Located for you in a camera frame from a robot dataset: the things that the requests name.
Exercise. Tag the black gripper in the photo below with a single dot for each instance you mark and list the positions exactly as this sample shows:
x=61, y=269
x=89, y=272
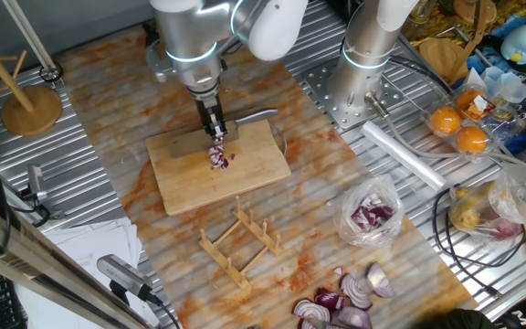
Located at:
x=209, y=109

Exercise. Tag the steel cleaver knife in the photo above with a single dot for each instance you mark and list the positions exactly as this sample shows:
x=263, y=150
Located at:
x=190, y=144

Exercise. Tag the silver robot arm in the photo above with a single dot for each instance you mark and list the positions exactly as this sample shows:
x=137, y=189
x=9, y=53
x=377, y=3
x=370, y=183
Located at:
x=190, y=32

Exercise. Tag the red onion chunk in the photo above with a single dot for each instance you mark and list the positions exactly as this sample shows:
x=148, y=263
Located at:
x=217, y=157

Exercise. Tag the wooden cutting board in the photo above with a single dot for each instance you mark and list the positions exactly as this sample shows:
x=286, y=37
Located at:
x=199, y=192

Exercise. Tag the orange marbled table mat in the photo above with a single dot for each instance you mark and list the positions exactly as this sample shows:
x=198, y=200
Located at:
x=108, y=114

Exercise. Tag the wooden peg rack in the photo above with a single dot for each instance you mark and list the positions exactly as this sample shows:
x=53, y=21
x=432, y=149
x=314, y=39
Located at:
x=267, y=240

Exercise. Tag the white paper stack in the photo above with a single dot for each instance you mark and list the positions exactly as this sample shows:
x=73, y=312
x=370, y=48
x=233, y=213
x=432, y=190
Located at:
x=94, y=247

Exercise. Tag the plastic bag of chopped onion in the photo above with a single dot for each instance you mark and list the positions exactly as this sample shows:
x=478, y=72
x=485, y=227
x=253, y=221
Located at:
x=370, y=215

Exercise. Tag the wooden mug tree stand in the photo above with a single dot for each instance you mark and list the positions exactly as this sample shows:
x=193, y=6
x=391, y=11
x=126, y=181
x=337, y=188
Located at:
x=32, y=112

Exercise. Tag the small red onion piece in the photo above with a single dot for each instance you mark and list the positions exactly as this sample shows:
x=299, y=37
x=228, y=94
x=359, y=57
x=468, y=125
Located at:
x=338, y=271

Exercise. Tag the white plastic wrap roll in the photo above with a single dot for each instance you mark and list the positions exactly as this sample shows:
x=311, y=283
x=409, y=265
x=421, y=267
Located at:
x=404, y=155

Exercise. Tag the pale tripod leg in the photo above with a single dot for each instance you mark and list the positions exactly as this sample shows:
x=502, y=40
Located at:
x=32, y=39

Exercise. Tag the red onion wedge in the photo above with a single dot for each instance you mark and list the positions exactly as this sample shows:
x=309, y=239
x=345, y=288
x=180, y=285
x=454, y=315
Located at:
x=311, y=310
x=354, y=317
x=329, y=299
x=356, y=292
x=311, y=325
x=379, y=281

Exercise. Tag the orange fruit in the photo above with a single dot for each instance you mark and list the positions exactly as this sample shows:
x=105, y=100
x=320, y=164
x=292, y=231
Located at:
x=470, y=139
x=466, y=98
x=444, y=119

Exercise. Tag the glass jar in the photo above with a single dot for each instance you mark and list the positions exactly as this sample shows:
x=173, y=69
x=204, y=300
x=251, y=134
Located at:
x=420, y=11

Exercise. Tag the round wooden stand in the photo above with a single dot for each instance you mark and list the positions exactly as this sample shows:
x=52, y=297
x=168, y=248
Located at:
x=441, y=57

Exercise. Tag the plastic bag of potatoes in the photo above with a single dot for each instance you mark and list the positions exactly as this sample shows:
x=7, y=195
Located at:
x=473, y=215

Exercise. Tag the clear plastic fruit container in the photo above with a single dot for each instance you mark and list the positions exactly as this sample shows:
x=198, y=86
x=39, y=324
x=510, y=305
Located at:
x=500, y=128

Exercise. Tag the clear plastic measuring cup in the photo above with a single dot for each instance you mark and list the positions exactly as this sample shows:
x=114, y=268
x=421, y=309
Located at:
x=509, y=89

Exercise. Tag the clear plastic bag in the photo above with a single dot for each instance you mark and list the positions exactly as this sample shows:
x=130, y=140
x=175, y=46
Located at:
x=518, y=196

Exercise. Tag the blue bird toy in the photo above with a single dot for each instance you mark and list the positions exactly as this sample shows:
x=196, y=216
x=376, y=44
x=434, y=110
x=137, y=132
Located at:
x=521, y=43

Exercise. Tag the black printed box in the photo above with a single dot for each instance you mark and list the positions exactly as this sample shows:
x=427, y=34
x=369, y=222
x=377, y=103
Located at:
x=518, y=317

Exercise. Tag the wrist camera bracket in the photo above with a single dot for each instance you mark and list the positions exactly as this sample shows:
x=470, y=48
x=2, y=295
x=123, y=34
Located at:
x=157, y=64

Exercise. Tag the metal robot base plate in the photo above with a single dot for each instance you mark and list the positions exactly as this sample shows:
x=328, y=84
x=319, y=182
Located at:
x=336, y=109

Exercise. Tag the silver depth camera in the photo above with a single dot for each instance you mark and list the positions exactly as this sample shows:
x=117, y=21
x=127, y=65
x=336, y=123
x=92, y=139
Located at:
x=121, y=272

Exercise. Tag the grey camera on clamp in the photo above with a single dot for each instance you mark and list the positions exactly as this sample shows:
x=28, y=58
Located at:
x=36, y=178

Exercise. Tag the metal frame beam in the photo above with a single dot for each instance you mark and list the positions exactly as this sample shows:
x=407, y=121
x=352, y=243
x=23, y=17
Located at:
x=39, y=269

